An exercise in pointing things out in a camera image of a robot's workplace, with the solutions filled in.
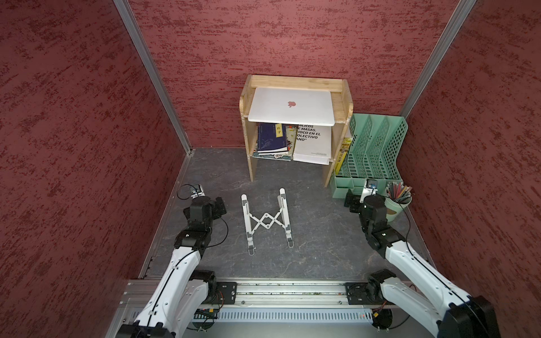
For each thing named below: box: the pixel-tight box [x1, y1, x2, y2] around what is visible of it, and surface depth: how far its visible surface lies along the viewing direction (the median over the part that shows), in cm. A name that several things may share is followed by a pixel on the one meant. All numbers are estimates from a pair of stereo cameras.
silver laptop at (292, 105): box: [247, 87, 336, 127], surface depth 77 cm
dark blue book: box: [257, 122, 288, 153], surface depth 94 cm
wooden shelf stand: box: [238, 74, 354, 188], surface depth 83 cm
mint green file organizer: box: [331, 113, 408, 199], surface depth 106 cm
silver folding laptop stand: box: [240, 188, 295, 256], surface depth 89 cm
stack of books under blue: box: [252, 122, 298, 162], surface depth 93 cm
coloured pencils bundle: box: [386, 181, 413, 200], surface depth 89 cm
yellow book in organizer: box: [334, 137, 353, 175], surface depth 96 cm
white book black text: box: [292, 123, 332, 166], surface depth 91 cm
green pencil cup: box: [384, 192, 413, 223], surface depth 85 cm
